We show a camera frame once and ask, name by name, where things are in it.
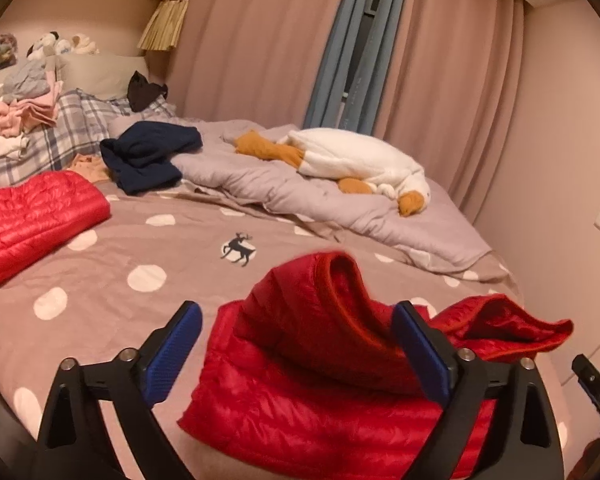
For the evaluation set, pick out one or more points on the plaid pillow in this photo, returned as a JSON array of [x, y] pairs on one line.
[[70, 127]]

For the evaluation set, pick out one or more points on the dark window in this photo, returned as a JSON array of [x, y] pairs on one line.
[[360, 60]]

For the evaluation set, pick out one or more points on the grey duvet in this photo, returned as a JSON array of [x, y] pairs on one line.
[[260, 180]]

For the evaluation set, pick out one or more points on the red puffer jacket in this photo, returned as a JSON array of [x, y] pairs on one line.
[[35, 220], [305, 400]]

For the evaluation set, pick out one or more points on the beige pillow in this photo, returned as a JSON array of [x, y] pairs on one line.
[[100, 75]]

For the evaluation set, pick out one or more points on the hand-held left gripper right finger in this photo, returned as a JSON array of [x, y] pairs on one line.
[[422, 355]]

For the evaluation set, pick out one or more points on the small plush toys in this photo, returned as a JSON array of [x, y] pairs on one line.
[[60, 45]]

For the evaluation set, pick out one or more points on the navy blue garment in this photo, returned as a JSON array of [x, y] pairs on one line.
[[150, 155]]

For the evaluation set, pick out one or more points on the pile of pink clothes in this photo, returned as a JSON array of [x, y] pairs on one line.
[[22, 110]]

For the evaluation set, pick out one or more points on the blue curtain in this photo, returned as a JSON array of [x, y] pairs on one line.
[[330, 60]]

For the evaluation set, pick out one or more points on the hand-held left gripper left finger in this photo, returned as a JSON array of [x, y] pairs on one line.
[[172, 355]]

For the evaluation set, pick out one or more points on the peach cloth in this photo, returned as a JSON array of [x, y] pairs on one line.
[[90, 167]]

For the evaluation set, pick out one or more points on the white goose plush toy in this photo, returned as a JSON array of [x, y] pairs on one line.
[[350, 157]]

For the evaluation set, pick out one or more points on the beige pleated cloth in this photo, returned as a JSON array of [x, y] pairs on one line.
[[162, 25]]

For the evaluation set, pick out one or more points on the polka dot bed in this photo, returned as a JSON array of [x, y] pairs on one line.
[[180, 240]]

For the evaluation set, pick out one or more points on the black garment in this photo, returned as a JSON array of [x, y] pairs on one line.
[[145, 92]]

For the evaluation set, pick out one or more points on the pink curtain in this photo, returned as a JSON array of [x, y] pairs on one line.
[[255, 40], [455, 85]]

